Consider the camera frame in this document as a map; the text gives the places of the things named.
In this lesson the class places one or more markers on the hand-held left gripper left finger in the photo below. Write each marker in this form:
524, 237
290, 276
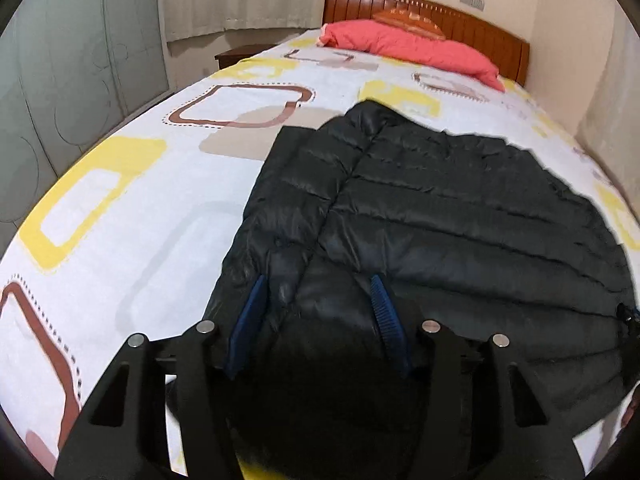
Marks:
250, 310

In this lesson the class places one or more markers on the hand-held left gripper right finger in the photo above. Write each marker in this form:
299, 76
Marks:
385, 315

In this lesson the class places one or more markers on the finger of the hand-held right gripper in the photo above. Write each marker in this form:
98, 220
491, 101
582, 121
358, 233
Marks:
631, 321

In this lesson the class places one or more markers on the black quilted down jacket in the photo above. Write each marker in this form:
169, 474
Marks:
425, 210

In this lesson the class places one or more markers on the bed with patterned sheet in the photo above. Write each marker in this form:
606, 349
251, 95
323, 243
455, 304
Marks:
150, 185

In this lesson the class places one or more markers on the wooden nightstand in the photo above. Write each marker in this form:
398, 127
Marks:
240, 55

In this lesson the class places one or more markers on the pink folded quilt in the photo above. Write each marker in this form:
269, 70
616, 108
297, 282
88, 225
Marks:
415, 47

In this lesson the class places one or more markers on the orange cushion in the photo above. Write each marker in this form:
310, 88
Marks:
410, 20

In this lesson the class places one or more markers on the frosted glass wardrobe doors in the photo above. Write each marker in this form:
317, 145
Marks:
75, 70

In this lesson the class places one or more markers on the wooden bed headboard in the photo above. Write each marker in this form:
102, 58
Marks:
480, 30

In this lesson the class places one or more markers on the wall switch panel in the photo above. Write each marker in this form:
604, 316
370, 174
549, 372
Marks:
472, 0

